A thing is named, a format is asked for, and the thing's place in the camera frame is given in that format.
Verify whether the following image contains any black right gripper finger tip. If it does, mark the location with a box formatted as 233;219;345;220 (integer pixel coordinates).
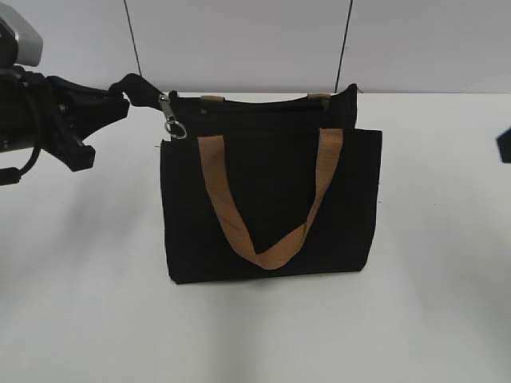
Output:
496;128;511;163

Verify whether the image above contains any brown rear bag strap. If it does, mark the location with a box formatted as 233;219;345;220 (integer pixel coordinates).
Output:
200;93;331;109

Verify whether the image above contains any brown bag strap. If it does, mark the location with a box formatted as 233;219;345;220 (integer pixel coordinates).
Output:
197;128;344;270
200;93;331;109

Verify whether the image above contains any brown front bag strap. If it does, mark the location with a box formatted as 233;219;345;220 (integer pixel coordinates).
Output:
197;128;344;270

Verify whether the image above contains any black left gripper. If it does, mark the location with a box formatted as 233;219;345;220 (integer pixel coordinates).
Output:
17;69;129;172

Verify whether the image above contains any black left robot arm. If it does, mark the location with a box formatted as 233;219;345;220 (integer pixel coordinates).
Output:
1;65;129;185

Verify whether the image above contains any black tote bag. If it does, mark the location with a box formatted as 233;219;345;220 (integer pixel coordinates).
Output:
107;73;383;286

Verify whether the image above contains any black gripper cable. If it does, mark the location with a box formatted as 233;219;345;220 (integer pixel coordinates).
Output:
0;79;73;188

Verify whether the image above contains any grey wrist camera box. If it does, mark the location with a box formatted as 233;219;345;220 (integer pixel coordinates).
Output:
1;2;43;69

